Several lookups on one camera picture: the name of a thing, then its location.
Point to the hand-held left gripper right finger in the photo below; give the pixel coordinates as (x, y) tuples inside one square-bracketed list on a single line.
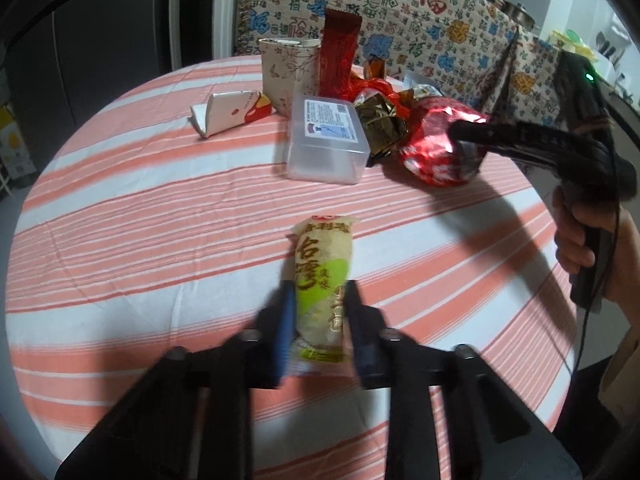
[(362, 340)]

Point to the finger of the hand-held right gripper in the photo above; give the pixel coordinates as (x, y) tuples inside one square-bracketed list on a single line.
[(505, 137)]

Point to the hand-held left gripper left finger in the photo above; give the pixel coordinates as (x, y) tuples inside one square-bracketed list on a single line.
[(284, 330)]

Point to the red foil wrapper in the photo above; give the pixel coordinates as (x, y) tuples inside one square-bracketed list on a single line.
[(432, 147)]

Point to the green and beige snack packet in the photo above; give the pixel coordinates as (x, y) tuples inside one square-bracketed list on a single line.
[(320, 260)]

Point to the red snack wrapper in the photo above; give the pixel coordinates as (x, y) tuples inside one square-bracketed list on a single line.
[(337, 55)]

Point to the floral paper bag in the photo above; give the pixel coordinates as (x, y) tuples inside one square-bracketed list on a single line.
[(285, 70)]

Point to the person's right hand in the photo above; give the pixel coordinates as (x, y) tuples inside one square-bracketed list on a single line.
[(572, 240)]

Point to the metal pot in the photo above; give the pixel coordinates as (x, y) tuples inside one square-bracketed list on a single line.
[(520, 12)]

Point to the printed blanket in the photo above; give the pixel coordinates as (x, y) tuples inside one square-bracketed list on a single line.
[(450, 25)]

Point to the gold foil wrapper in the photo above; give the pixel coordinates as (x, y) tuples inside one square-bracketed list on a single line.
[(380, 122)]

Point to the red plastic bag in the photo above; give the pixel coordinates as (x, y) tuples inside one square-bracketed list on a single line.
[(372, 86)]

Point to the brown candy wrapper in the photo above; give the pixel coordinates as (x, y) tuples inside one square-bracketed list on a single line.
[(376, 66)]

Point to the clear plastic box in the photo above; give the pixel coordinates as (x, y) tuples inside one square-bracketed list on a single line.
[(325, 155)]

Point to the white and red crumpled carton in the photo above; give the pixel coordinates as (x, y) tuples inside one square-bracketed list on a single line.
[(225, 112)]

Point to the yellow box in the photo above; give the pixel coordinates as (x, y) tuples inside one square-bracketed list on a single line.
[(12, 145)]

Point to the dark refrigerator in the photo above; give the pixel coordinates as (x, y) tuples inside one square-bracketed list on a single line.
[(75, 35)]

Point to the white door frame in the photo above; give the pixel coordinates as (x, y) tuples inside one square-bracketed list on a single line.
[(200, 10)]

